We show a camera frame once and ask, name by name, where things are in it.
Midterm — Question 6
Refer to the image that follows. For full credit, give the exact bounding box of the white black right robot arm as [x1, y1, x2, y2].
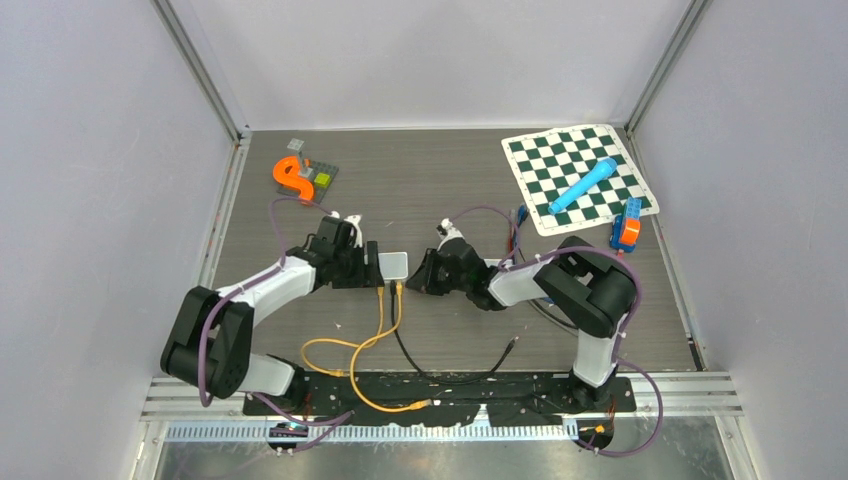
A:
[406, 236, 642, 411]

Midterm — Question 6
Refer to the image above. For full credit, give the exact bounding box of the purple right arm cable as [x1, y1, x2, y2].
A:
[447, 204, 665, 460]

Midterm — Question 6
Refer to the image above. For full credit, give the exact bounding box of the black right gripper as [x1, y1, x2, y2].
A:
[407, 247, 472, 295]

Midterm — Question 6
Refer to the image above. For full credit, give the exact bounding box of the small grey lego tile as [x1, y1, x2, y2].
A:
[287, 138, 304, 151]

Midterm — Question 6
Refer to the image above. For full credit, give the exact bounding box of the light blue toy microphone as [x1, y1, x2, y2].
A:
[547, 157, 617, 215]

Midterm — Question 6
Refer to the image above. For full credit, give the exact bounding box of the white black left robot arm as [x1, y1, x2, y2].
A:
[160, 213, 383, 414]

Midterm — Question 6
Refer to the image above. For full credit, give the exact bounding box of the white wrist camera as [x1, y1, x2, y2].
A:
[436, 218, 464, 249]
[342, 214, 364, 249]

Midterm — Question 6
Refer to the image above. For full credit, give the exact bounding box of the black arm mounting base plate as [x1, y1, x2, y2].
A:
[243, 372, 636, 427]

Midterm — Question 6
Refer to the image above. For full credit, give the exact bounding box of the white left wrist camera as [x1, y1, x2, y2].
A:
[342, 214, 364, 249]

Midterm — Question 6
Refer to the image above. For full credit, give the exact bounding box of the black ethernet cable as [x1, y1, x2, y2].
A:
[529, 301, 578, 333]

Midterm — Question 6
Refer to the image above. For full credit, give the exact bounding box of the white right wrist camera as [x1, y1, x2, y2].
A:
[436, 218, 464, 249]

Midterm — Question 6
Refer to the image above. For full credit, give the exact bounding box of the grey lego baseplate with bricks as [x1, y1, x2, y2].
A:
[272, 155, 339, 204]

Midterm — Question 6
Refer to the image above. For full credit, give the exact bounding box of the black cable at left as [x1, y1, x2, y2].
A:
[390, 281, 520, 386]

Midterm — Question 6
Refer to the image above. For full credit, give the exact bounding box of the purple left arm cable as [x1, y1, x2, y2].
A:
[197, 197, 356, 454]

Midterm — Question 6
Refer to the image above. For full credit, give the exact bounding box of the aluminium frame rail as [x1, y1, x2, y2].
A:
[141, 371, 743, 424]

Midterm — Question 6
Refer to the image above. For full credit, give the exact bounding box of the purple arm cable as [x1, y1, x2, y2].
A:
[197, 197, 356, 454]
[447, 204, 665, 460]

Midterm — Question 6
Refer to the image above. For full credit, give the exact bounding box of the orange S-shaped toy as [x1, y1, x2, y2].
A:
[272, 155, 315, 202]

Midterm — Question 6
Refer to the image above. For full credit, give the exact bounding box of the green white chessboard mat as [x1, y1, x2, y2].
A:
[501, 124, 660, 237]

